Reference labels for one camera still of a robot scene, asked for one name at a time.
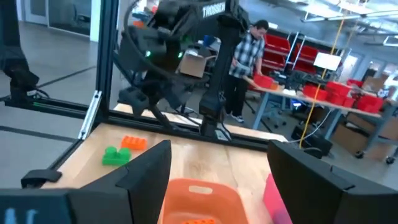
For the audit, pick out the cardboard box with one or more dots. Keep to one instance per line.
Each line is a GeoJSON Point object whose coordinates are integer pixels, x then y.
{"type": "Point", "coordinates": [192, 65]}
{"type": "Point", "coordinates": [348, 137]}

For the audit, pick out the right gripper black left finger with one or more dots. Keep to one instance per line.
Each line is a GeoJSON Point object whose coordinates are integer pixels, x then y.
{"type": "Point", "coordinates": [140, 193]}

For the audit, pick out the long wooden workbench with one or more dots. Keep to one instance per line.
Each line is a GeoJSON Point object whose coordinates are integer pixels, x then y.
{"type": "Point", "coordinates": [261, 109]}

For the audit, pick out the black perforated computer case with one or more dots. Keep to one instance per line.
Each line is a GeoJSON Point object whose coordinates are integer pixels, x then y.
{"type": "Point", "coordinates": [314, 141]}

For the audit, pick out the black aluminium table frame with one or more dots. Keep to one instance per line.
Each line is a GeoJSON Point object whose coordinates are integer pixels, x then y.
{"type": "Point", "coordinates": [107, 62]}

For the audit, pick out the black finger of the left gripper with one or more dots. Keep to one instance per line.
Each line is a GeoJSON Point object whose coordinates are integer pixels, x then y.
{"type": "Point", "coordinates": [133, 99]}
{"type": "Point", "coordinates": [180, 95]}

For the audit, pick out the black edge bracket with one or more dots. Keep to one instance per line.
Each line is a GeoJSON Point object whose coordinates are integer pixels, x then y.
{"type": "Point", "coordinates": [40, 178]}

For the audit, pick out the orange plastic bin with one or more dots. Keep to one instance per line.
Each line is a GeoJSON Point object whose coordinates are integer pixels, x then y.
{"type": "Point", "coordinates": [202, 205]}

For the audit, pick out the white sign board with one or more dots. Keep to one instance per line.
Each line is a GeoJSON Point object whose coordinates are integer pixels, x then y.
{"type": "Point", "coordinates": [327, 61]}

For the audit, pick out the person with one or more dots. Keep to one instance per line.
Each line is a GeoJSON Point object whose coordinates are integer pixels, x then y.
{"type": "Point", "coordinates": [245, 56]}

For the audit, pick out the red bin shelf rack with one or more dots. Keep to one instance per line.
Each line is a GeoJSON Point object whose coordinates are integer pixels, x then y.
{"type": "Point", "coordinates": [280, 46]}

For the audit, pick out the green toy building block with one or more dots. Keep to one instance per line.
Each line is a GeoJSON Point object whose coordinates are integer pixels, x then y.
{"type": "Point", "coordinates": [115, 158]}

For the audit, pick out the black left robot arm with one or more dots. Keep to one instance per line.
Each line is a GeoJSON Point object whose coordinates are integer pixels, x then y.
{"type": "Point", "coordinates": [224, 62]}

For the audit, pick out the red storage bin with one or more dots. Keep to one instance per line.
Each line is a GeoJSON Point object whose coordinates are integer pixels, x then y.
{"type": "Point", "coordinates": [263, 81]}
{"type": "Point", "coordinates": [370, 104]}
{"type": "Point", "coordinates": [314, 92]}
{"type": "Point", "coordinates": [339, 93]}

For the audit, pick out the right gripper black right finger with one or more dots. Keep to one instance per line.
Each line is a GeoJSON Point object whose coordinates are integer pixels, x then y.
{"type": "Point", "coordinates": [311, 193]}

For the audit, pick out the red plastic bin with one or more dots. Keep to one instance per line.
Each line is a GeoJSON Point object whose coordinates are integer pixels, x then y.
{"type": "Point", "coordinates": [275, 205]}

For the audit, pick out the orange toy building block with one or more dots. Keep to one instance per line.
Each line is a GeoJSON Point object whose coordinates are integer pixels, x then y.
{"type": "Point", "coordinates": [133, 143]}

